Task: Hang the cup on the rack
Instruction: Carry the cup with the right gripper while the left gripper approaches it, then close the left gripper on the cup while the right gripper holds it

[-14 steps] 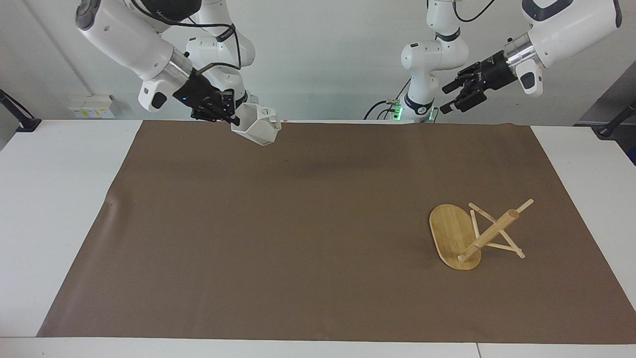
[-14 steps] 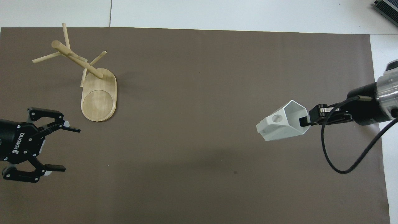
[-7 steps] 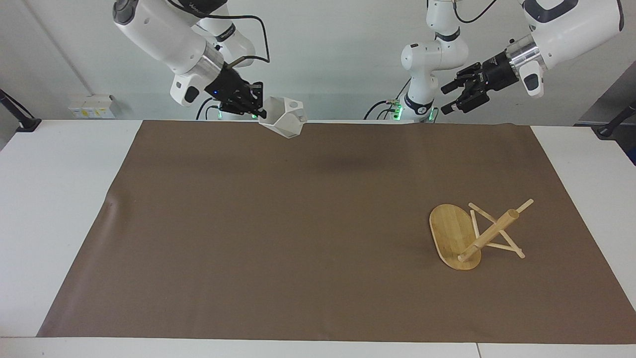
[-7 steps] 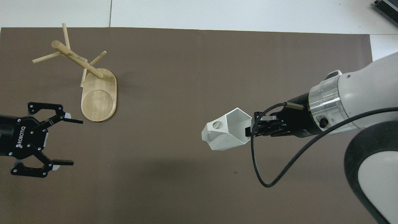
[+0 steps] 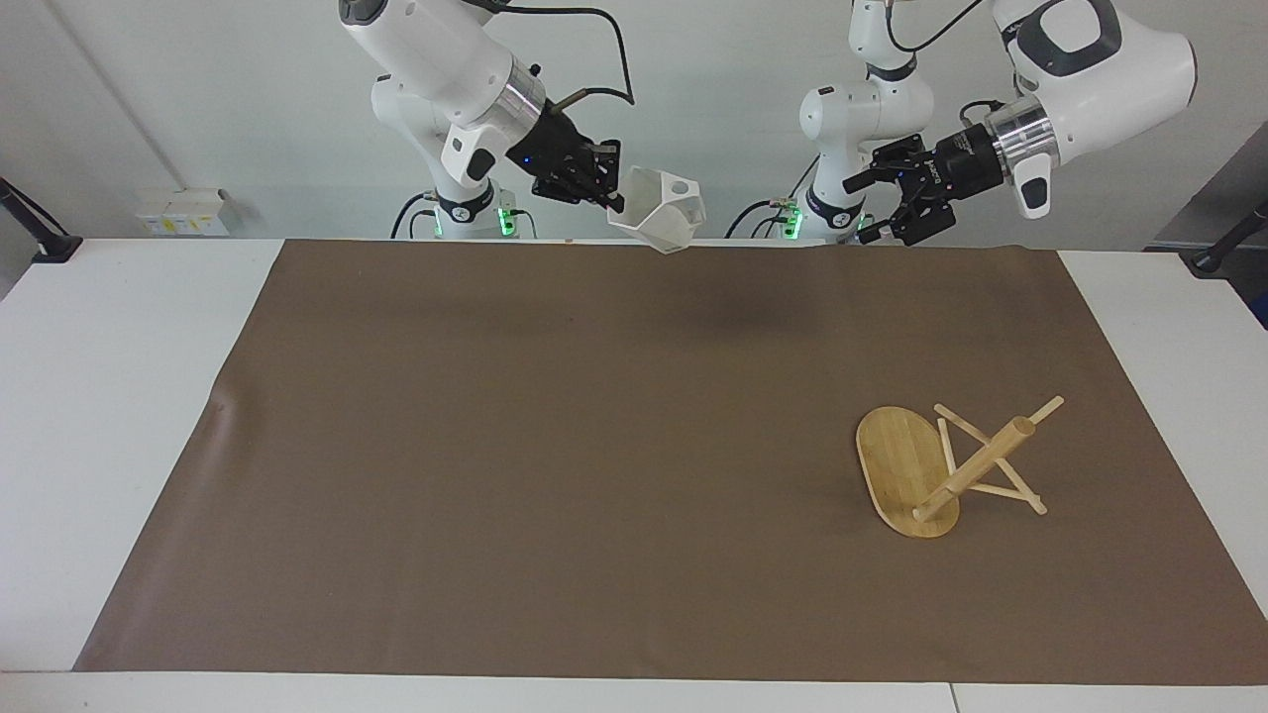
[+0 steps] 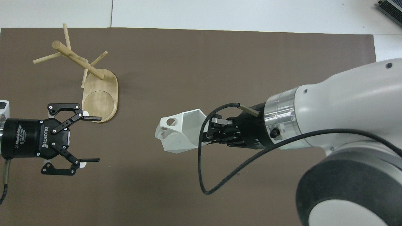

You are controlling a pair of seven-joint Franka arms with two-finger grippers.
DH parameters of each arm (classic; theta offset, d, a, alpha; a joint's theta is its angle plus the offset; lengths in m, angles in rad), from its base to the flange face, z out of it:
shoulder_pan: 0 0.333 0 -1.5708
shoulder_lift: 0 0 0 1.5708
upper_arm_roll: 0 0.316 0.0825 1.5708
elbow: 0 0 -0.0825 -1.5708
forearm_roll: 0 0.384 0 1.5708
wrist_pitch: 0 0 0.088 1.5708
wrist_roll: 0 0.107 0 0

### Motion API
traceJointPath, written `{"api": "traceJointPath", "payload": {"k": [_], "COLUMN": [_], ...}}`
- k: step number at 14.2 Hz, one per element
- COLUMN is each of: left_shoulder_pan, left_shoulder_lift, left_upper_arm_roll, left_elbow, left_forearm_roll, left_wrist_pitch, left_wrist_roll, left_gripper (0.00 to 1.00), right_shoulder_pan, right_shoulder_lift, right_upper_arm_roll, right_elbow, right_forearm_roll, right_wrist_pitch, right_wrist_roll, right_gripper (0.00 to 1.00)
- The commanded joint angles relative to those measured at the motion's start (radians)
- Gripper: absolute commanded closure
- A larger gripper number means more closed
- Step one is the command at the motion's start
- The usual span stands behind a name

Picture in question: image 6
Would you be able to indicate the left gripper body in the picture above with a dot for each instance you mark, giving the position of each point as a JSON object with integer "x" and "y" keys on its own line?
{"x": 25, "y": 138}

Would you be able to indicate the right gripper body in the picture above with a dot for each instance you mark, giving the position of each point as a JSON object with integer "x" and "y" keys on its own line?
{"x": 252, "y": 128}

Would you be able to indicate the white faceted cup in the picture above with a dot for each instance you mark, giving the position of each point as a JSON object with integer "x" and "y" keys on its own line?
{"x": 179, "y": 135}

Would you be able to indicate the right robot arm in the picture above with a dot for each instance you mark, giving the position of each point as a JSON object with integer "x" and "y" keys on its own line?
{"x": 345, "y": 103}

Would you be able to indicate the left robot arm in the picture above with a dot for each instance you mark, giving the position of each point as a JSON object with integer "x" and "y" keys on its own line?
{"x": 3, "y": 106}

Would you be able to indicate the wooden cup rack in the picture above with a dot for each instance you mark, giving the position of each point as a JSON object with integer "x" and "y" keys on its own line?
{"x": 100, "y": 100}

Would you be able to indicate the grey ribbed device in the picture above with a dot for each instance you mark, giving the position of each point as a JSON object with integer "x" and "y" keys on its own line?
{"x": 392, "y": 8}

